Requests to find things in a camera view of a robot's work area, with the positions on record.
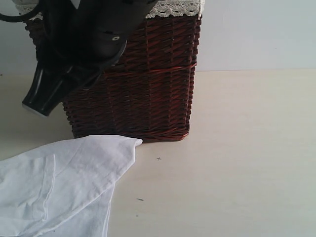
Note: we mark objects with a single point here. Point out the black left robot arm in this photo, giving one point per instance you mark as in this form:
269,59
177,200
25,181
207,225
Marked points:
79,43

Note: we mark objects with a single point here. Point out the dark red wicker basket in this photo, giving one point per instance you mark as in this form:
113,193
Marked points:
148,93

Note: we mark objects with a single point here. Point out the white t-shirt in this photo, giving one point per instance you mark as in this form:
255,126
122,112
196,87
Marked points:
63,189

